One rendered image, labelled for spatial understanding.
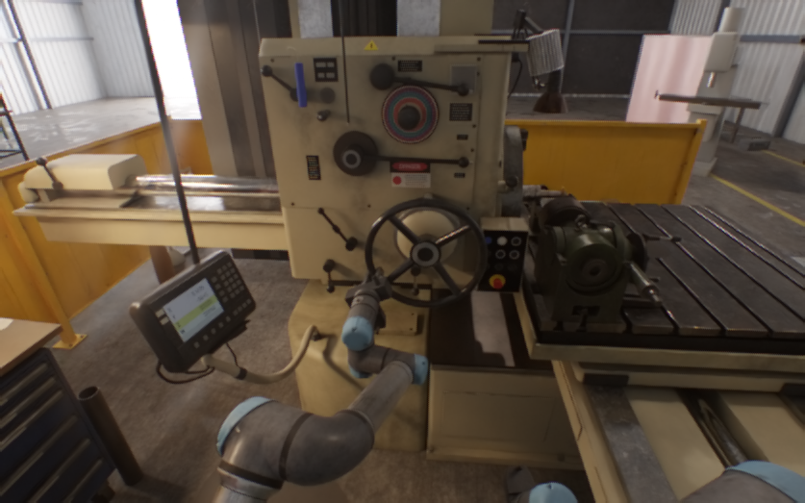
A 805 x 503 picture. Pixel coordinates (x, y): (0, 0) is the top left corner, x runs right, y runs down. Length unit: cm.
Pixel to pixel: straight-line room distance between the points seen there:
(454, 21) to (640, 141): 260
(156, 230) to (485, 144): 155
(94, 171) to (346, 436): 177
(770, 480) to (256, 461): 68
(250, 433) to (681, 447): 137
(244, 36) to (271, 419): 174
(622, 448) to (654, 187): 314
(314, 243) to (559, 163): 288
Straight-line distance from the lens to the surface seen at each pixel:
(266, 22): 212
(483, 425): 215
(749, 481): 57
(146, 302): 124
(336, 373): 198
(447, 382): 194
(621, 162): 418
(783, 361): 195
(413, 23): 196
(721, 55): 726
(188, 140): 452
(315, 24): 204
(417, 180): 137
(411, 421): 215
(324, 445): 75
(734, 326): 183
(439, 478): 225
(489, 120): 134
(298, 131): 141
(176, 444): 264
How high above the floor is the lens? 189
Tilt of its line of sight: 28 degrees down
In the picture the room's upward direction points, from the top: 1 degrees counter-clockwise
